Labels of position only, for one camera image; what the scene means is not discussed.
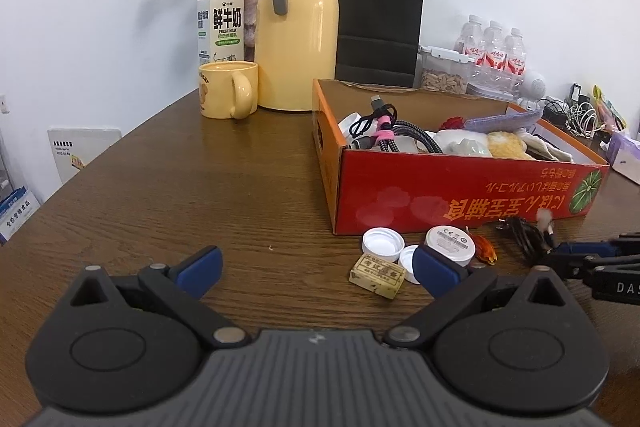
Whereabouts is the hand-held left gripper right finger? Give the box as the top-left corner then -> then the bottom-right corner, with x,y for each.
382,244 -> 571,348

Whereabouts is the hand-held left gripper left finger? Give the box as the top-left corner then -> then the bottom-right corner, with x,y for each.
70,245 -> 251,348

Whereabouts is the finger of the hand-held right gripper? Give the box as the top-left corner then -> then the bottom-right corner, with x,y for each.
547,232 -> 640,258
532,254 -> 640,284

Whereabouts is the round white device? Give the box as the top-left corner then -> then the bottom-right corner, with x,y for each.
425,224 -> 473,268

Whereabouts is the white bottle cap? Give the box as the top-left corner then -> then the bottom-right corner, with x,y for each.
398,245 -> 426,284
362,227 -> 405,264

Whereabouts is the orange red wrapper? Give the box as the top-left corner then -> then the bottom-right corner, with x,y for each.
472,234 -> 497,265

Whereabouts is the tan stamp block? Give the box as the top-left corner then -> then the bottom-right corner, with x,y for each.
349,253 -> 405,300

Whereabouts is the red orange cardboard box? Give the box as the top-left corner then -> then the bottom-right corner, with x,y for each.
311,78 -> 612,237

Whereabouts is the purple tissue pack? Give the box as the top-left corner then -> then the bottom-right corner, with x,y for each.
605,129 -> 640,185

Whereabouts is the white plastic pouch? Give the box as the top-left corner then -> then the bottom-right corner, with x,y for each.
520,129 -> 576,164

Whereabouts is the yellow plush toy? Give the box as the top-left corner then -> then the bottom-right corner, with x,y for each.
487,132 -> 536,160

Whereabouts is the yellow green snack packet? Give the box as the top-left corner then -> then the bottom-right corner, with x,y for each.
592,85 -> 628,132

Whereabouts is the purple knitted cloth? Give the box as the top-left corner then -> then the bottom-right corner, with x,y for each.
462,109 -> 543,135

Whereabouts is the white round speaker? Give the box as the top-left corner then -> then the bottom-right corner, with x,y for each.
517,71 -> 548,112

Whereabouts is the white charger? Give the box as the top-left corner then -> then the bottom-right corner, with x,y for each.
337,112 -> 367,144

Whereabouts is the yellow mug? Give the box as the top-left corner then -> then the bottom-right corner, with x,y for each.
197,61 -> 259,120

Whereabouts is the blue white box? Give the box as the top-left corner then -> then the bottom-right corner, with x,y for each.
0,187 -> 41,245

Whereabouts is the clear seed container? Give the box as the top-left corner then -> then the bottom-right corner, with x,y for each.
417,45 -> 473,95

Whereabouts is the water bottle red label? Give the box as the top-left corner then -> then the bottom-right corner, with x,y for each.
500,27 -> 528,100
455,14 -> 486,80
477,21 -> 507,90

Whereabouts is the white milk carton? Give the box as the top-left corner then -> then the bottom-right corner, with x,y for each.
195,0 -> 246,68

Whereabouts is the yellow thermos jug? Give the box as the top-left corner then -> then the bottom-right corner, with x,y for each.
254,0 -> 341,112

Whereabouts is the glass vase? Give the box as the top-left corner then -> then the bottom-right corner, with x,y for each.
236,0 -> 268,62

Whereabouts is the black paper bag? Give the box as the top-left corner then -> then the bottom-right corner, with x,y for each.
334,0 -> 427,90

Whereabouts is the white cable tangle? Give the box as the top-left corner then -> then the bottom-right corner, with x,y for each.
567,99 -> 613,140

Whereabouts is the black charger cable tangle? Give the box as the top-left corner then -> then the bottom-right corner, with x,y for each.
542,97 -> 572,128

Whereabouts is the braided cable pink tie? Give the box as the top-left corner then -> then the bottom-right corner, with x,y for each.
347,117 -> 446,155

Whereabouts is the black plug cable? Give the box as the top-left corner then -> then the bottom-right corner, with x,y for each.
357,96 -> 399,135

